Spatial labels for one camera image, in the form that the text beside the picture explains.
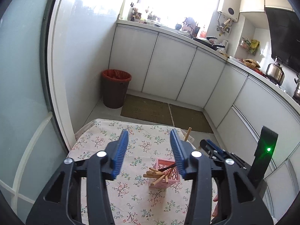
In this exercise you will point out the brown floor mat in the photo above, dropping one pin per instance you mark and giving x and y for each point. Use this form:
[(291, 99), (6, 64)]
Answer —
[(185, 118), (146, 109)]

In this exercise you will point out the black range hood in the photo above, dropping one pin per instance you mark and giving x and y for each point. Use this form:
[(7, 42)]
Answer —
[(285, 36)]

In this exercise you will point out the short bamboo chopstick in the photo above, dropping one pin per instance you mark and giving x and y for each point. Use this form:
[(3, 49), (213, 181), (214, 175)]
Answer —
[(155, 171)]

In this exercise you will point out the frosted glass door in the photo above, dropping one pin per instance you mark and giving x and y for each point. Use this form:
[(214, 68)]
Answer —
[(30, 148)]

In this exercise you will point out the person's right hand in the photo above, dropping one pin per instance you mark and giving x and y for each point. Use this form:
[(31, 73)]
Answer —
[(215, 211)]

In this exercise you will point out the brown floor mat left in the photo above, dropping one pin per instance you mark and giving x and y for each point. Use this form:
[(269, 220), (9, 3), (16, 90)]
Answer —
[(146, 109)]

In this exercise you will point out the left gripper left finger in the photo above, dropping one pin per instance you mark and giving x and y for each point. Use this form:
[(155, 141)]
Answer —
[(59, 201)]

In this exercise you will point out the floral tablecloth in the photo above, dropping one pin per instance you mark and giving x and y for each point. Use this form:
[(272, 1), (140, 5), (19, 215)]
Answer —
[(132, 200)]

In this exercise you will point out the white kitchen cabinets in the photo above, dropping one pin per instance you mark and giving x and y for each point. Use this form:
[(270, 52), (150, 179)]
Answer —
[(237, 101)]

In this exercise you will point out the brown floor mat right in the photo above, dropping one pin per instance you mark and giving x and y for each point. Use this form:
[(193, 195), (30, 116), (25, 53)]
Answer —
[(185, 118)]

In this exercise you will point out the bamboo chopstick on table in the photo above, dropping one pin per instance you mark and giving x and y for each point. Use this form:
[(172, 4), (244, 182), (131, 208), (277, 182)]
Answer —
[(153, 176)]

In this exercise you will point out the black frying pan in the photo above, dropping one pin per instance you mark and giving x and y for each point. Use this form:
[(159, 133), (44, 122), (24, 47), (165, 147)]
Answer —
[(206, 42)]

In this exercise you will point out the brown bin red liner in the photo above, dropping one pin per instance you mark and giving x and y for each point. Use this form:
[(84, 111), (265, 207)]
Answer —
[(115, 84)]

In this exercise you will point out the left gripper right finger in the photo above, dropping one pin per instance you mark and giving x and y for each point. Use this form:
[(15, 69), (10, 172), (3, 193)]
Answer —
[(239, 202)]

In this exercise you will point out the steel kettle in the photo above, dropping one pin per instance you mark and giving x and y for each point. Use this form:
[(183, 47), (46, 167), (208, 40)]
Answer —
[(275, 72)]

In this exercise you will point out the white water heater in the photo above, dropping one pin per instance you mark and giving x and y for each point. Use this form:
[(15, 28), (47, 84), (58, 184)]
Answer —
[(229, 8)]

